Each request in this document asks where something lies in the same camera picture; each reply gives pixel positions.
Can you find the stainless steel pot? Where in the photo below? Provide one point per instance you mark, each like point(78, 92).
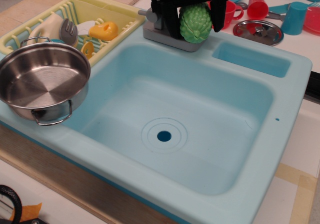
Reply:
point(44, 82)

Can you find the yellow dish rack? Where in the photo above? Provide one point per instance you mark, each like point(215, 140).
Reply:
point(126, 17)

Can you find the cream toy bottle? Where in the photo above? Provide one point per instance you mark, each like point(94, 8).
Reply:
point(49, 28)

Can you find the red cup with handle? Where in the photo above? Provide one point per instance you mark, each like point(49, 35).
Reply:
point(232, 12)

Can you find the white toy knife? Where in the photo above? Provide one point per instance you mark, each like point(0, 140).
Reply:
point(83, 28)

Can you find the red tumbler cup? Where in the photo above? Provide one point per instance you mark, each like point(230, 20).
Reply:
point(257, 9)

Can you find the grey toy faucet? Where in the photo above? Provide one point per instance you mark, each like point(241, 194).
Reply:
point(156, 30)

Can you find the orange tape piece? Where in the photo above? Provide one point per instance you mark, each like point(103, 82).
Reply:
point(30, 212)

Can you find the steel pot lid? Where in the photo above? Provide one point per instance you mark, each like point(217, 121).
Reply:
point(260, 31)

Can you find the yellow toy pepper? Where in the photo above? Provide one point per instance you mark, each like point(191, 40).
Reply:
point(106, 31)

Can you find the light blue toy sink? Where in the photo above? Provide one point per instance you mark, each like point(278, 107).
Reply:
point(198, 134)

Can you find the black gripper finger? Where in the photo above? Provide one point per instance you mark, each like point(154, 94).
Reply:
point(171, 20)
point(218, 10)

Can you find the grey toy fork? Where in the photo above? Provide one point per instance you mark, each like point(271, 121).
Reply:
point(68, 33)

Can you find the teal tumbler cup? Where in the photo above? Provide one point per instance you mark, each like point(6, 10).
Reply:
point(294, 19)

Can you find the yellow toy slice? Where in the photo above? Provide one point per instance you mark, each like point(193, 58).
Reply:
point(88, 49)

